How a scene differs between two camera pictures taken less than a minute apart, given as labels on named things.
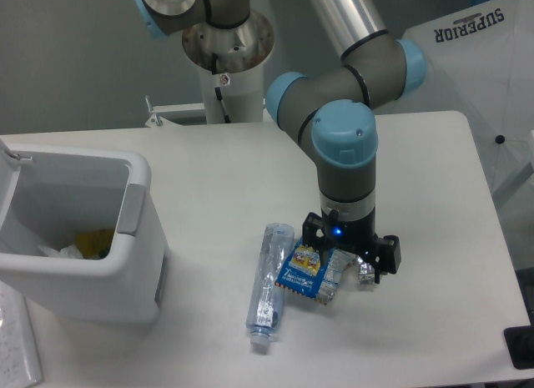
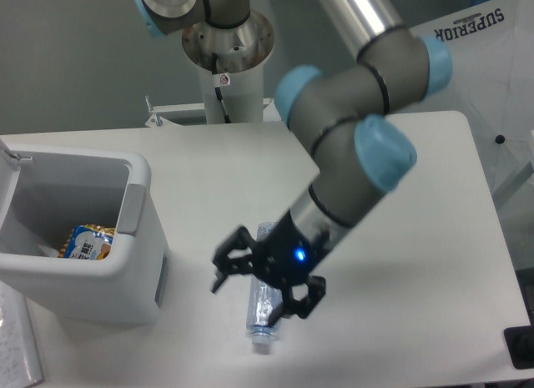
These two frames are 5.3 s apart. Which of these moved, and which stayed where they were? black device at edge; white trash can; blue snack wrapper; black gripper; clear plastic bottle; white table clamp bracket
Moved: black gripper; blue snack wrapper
Stayed: clear plastic bottle; white trash can; white table clamp bracket; black device at edge
